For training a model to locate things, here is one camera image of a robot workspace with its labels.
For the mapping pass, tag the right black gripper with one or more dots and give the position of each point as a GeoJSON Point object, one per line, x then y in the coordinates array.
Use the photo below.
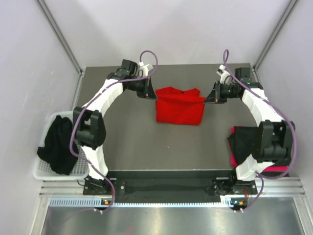
{"type": "Point", "coordinates": [215, 96]}

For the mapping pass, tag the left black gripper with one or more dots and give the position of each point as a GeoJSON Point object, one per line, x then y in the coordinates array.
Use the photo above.
{"type": "Point", "coordinates": [147, 91]}

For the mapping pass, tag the red t shirt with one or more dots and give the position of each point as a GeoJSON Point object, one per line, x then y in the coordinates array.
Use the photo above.
{"type": "Point", "coordinates": [179, 107]}

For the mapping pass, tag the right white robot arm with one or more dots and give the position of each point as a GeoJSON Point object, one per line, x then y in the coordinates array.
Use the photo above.
{"type": "Point", "coordinates": [272, 143]}

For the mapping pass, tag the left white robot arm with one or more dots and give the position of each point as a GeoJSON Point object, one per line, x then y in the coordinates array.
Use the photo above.
{"type": "Point", "coordinates": [88, 124]}

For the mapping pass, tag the folded black t shirt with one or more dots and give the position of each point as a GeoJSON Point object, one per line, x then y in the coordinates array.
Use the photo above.
{"type": "Point", "coordinates": [242, 144]}

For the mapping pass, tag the folded pink t shirt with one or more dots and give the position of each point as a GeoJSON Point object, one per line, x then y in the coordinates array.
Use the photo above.
{"type": "Point", "coordinates": [234, 159]}

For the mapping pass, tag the black t shirt in basket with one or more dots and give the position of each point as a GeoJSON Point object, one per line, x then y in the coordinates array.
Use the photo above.
{"type": "Point", "coordinates": [56, 150]}

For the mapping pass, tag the white plastic basket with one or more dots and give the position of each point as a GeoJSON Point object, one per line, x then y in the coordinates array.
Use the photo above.
{"type": "Point", "coordinates": [43, 171]}

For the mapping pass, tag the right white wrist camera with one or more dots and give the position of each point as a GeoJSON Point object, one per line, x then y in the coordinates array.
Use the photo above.
{"type": "Point", "coordinates": [223, 73]}

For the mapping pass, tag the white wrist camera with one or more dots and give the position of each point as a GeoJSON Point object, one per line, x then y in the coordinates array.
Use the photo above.
{"type": "Point", "coordinates": [144, 69]}
{"type": "Point", "coordinates": [223, 73]}

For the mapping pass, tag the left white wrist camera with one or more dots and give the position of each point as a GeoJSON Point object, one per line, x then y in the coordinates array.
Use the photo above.
{"type": "Point", "coordinates": [144, 69]}

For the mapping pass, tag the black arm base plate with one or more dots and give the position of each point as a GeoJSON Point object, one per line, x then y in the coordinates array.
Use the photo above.
{"type": "Point", "coordinates": [173, 186]}

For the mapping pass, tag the white slotted cable duct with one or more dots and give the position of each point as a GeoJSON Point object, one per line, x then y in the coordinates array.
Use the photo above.
{"type": "Point", "coordinates": [85, 202]}

